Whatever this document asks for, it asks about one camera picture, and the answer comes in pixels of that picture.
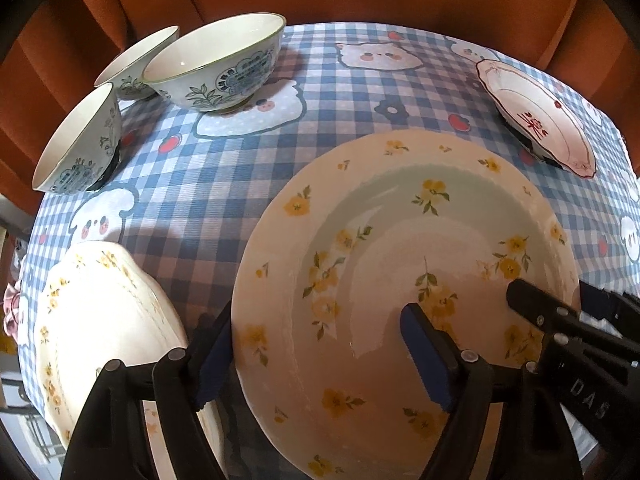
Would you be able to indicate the large blue floral bowl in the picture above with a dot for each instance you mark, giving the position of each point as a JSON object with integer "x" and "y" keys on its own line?
{"x": 215, "y": 55}

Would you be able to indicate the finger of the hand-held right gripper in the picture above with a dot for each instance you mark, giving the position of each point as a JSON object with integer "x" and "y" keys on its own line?
{"x": 535, "y": 305}
{"x": 605, "y": 305}

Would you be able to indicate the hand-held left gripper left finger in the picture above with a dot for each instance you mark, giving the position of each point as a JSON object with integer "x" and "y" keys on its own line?
{"x": 215, "y": 365}

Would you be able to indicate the pink cloth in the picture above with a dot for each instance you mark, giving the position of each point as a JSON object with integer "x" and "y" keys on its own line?
{"x": 12, "y": 310}

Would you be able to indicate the scalloped yellow floral plate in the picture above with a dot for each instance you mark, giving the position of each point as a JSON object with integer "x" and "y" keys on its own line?
{"x": 100, "y": 310}

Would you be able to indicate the blue checkered cartoon tablecloth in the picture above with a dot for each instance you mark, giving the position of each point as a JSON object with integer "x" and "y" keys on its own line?
{"x": 225, "y": 185}

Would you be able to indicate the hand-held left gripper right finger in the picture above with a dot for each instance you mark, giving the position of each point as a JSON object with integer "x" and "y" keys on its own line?
{"x": 425, "y": 350}

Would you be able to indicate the large yellow floral plate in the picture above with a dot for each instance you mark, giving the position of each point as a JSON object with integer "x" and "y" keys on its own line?
{"x": 390, "y": 220}

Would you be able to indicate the white plate with red print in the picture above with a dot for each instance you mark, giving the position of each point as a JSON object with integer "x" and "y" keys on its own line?
{"x": 540, "y": 105}

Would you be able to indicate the small blue floral bowl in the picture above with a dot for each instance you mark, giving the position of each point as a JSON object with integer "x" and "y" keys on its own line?
{"x": 135, "y": 60}
{"x": 75, "y": 150}

